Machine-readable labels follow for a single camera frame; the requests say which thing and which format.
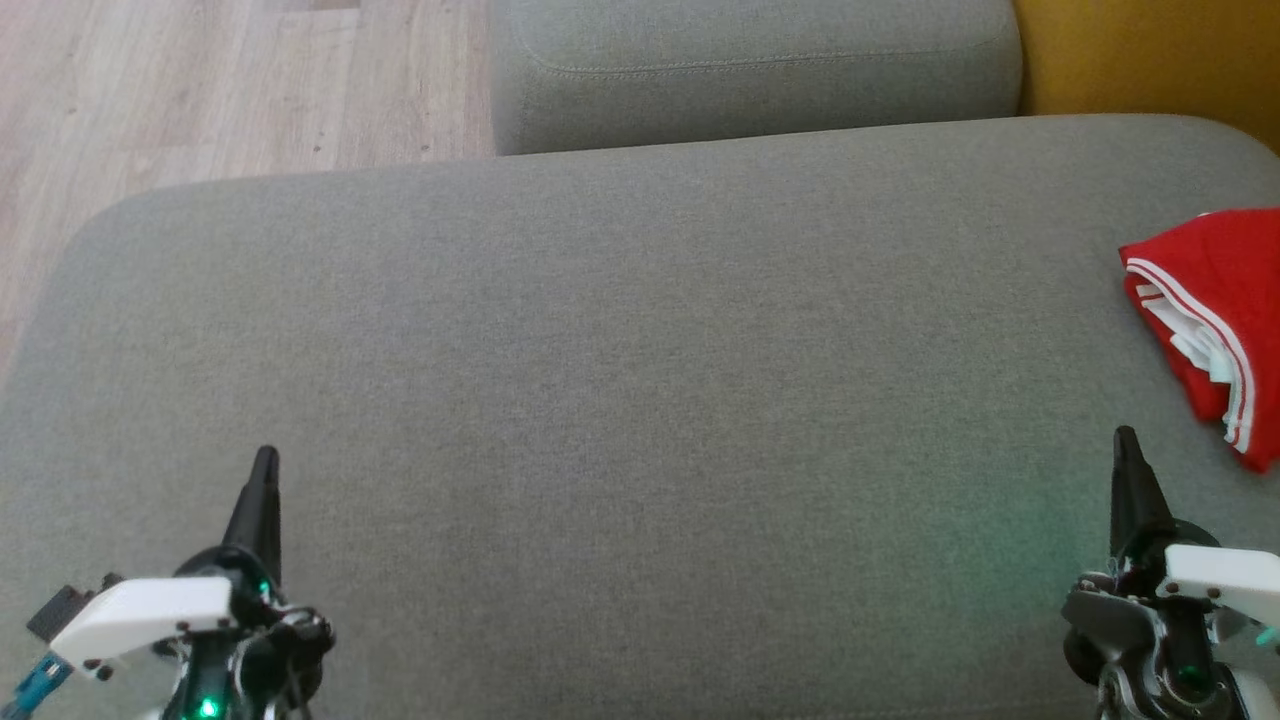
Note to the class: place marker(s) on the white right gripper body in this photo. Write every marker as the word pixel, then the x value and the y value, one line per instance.
pixel 1230 580

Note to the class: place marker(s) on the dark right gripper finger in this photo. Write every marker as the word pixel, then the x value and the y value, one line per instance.
pixel 1135 510

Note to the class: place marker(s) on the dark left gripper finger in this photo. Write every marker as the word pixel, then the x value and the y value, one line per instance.
pixel 258 520

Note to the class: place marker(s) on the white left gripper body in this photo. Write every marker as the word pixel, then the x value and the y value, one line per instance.
pixel 150 615

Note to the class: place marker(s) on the red basketball jersey white trim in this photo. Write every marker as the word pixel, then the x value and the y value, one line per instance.
pixel 1230 260

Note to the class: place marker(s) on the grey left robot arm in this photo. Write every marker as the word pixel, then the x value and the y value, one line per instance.
pixel 205 690

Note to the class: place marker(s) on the grey fabric sofa seat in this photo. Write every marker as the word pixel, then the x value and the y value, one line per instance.
pixel 620 400

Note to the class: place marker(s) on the yellow cushion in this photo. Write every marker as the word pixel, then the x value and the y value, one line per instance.
pixel 1150 60

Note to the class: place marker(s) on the grey sofa back cushion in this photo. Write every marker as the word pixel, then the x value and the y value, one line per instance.
pixel 750 80

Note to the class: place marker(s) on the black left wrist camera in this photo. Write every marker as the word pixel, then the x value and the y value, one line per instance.
pixel 60 610

